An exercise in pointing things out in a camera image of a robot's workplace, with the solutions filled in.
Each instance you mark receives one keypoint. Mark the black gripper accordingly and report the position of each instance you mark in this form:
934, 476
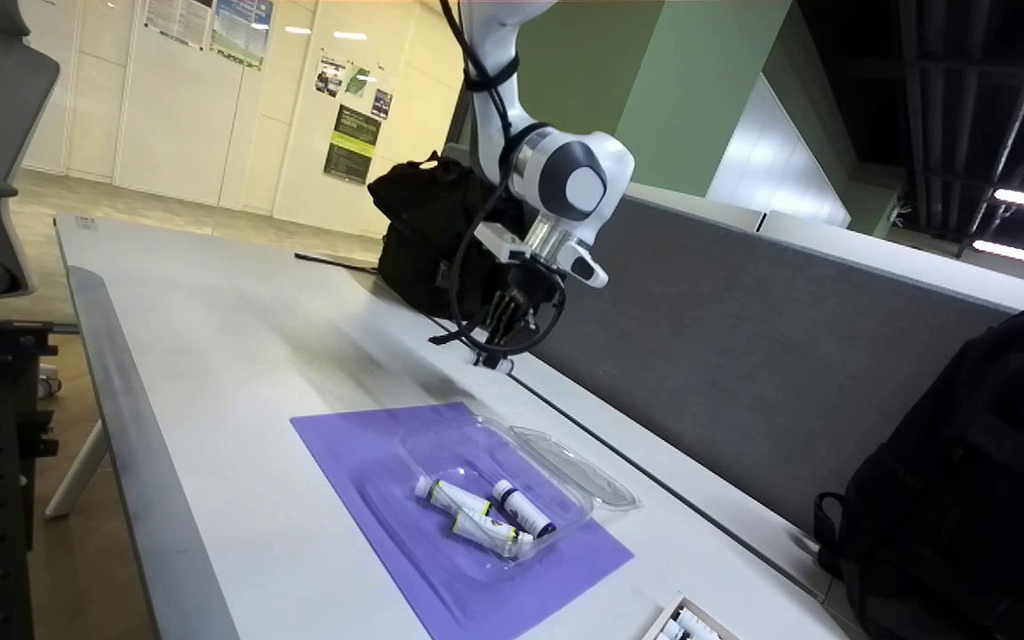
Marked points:
524, 312

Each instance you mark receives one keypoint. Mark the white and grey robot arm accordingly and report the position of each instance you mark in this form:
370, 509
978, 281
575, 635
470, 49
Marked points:
552, 191

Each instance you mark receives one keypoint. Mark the white vial right in tray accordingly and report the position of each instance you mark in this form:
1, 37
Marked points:
519, 514

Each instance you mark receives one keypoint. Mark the white vial in tray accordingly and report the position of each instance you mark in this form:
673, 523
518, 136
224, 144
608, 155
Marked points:
449, 496
519, 514
506, 541

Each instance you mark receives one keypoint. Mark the white vial left in tray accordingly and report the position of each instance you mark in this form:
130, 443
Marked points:
449, 496

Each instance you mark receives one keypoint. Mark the clear plastic tray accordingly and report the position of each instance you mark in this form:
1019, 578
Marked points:
470, 456

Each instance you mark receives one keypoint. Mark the white vial front in tray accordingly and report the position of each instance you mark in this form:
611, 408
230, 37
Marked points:
506, 541

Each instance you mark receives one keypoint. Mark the black backpack far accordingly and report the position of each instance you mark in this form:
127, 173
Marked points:
426, 211

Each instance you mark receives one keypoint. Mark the black backpack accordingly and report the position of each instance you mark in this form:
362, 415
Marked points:
930, 531
426, 211

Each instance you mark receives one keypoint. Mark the purple mat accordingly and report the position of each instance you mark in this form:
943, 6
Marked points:
347, 440

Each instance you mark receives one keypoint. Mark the box of white vials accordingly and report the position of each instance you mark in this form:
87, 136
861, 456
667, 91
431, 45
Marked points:
684, 620

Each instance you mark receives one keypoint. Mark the black backpack near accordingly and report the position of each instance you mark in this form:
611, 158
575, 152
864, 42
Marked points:
930, 531

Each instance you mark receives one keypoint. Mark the green and black wall poster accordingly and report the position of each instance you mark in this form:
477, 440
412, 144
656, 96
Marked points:
354, 144

